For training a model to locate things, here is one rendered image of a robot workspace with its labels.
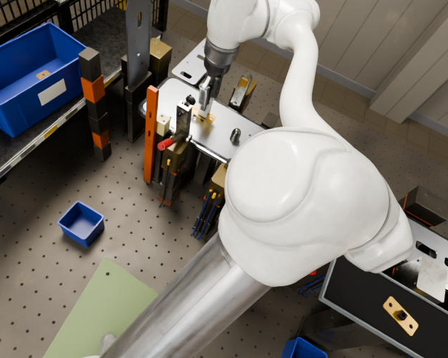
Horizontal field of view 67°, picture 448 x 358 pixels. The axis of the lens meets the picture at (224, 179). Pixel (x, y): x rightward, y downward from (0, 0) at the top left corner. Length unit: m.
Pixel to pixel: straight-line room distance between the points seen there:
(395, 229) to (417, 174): 1.41
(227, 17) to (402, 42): 2.32
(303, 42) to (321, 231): 0.57
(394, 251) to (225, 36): 0.60
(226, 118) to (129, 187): 0.46
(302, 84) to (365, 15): 2.31
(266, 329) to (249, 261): 0.88
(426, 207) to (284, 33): 0.77
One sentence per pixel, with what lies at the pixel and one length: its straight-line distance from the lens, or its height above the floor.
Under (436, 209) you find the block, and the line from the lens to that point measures 1.34.
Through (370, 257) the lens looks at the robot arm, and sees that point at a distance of 0.50.
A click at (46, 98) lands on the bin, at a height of 1.09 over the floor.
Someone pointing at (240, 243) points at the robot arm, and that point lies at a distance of 0.38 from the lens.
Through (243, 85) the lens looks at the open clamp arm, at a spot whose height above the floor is 1.08.
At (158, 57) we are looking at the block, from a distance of 1.25.
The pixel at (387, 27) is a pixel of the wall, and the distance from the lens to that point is 3.00.
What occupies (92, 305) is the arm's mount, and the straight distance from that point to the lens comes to 0.93.
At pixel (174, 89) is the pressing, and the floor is 1.00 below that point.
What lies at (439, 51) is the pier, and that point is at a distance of 2.93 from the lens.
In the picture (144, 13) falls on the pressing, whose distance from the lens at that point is 1.11.
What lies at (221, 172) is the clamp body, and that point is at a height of 1.07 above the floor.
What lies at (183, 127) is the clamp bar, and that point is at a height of 1.13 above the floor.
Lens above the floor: 1.87
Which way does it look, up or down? 57 degrees down
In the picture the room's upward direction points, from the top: 24 degrees clockwise
